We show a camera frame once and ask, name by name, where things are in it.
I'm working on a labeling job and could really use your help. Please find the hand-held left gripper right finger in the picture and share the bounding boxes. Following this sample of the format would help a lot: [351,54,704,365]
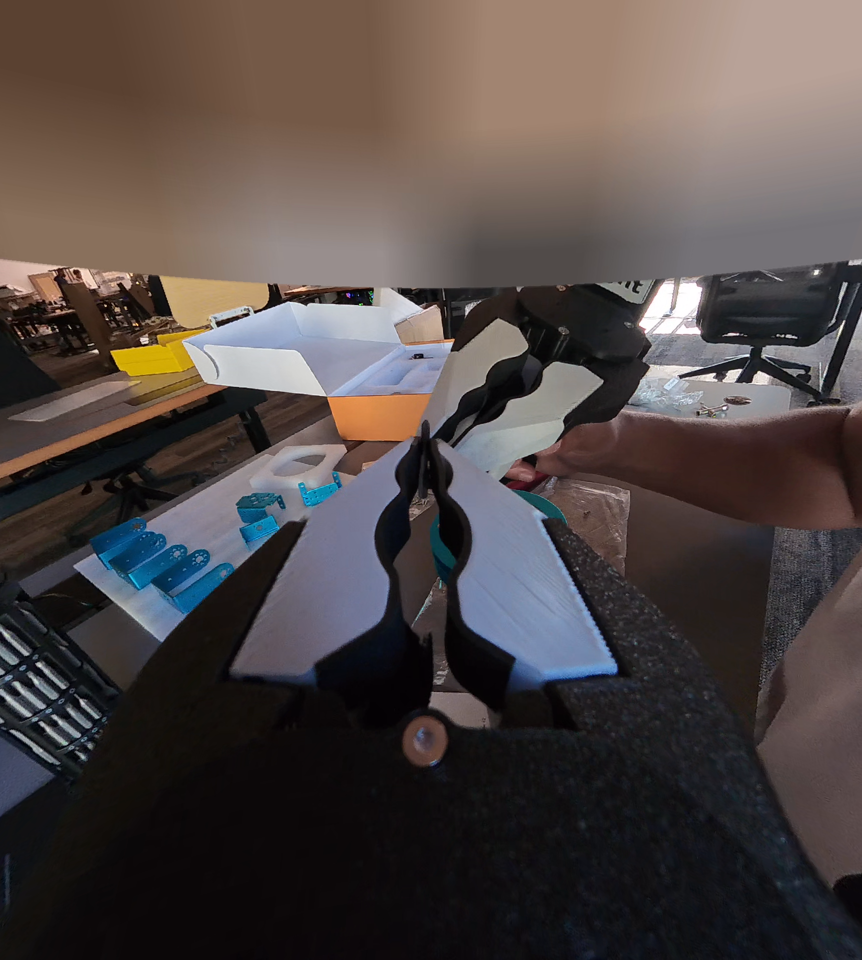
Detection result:
[429,438,620,693]

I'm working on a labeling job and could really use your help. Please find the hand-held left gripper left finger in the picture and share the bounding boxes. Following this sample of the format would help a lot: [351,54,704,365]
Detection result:
[230,437,432,687]

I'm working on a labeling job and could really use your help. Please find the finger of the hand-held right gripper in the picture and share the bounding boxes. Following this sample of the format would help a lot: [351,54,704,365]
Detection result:
[429,316,546,453]
[452,360,606,483]

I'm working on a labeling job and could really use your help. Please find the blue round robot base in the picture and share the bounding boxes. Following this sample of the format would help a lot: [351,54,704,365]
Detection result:
[429,487,570,595]

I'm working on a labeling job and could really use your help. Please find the black bit holder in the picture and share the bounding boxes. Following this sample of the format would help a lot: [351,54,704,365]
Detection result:
[0,562,122,786]

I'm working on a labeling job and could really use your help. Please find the person's right forearm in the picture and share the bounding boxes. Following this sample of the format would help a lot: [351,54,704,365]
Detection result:
[611,403,862,531]

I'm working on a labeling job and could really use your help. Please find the grey desk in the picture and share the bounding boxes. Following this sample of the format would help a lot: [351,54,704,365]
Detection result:
[0,378,852,960]

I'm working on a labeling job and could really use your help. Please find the wood-edged office desk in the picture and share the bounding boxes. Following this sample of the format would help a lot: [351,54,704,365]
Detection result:
[0,369,272,543]

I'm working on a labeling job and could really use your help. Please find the person's right hand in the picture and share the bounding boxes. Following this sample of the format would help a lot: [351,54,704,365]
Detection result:
[507,412,633,485]

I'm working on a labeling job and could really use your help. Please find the white foam box insert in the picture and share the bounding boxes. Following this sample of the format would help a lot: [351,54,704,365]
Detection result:
[359,347,452,396]

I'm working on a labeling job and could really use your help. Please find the large clear plastic bag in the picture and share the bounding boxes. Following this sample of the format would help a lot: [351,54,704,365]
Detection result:
[410,474,632,693]

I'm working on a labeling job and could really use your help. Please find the clear plastic wrapper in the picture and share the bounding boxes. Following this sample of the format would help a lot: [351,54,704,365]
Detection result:
[635,375,707,415]

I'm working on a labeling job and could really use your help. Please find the orange cardboard box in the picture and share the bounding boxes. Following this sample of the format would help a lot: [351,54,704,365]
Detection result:
[180,287,458,444]

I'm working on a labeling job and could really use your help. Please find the white foam sheet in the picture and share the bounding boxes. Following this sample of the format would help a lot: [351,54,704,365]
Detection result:
[73,448,374,644]

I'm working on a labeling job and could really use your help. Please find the small metal parts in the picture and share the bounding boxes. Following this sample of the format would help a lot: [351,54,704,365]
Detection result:
[692,392,752,420]

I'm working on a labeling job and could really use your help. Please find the black office chair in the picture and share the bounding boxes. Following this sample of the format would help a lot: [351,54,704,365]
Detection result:
[673,261,862,408]
[65,463,179,543]

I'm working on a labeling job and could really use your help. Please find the yellow storage bin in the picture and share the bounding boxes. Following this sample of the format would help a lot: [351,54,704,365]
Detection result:
[109,328,212,379]

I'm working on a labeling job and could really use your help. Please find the blue wide U bracket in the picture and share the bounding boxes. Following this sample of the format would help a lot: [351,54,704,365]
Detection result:
[234,491,289,526]

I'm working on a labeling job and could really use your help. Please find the large blue U bracket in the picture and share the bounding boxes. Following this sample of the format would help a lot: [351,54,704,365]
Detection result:
[89,517,167,573]
[117,541,212,595]
[167,561,237,618]

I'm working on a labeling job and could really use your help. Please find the white foam ring block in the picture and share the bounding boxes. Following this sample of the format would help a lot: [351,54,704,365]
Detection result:
[248,442,351,494]

